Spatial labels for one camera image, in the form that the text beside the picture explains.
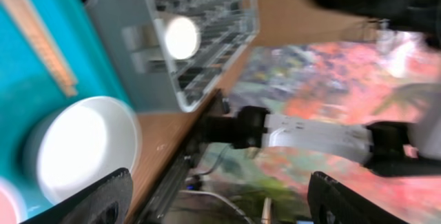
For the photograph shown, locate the teal serving tray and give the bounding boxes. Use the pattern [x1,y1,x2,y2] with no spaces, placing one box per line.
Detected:
[1,0,130,221]

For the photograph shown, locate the white cup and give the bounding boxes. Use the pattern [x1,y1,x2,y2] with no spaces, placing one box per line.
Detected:
[158,12,201,60]

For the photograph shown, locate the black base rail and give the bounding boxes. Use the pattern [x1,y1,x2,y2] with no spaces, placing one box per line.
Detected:
[128,89,229,224]

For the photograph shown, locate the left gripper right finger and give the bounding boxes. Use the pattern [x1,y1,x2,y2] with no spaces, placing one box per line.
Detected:
[307,172,407,224]

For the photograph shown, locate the pink bowl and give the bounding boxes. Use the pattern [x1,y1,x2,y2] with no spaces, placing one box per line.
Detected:
[0,177,28,224]

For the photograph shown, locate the grey bowl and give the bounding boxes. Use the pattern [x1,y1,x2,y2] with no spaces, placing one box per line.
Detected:
[23,96,142,205]

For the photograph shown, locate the left wooden chopstick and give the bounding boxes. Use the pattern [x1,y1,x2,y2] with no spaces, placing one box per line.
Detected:
[1,0,78,97]

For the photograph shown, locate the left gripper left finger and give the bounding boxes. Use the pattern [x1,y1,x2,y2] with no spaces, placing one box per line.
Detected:
[23,167,133,224]

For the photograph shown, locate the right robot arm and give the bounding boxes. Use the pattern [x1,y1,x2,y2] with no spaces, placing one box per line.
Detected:
[198,0,440,177]

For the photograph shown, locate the grey dishwasher rack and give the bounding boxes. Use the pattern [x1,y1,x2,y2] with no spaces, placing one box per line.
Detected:
[85,0,259,112]

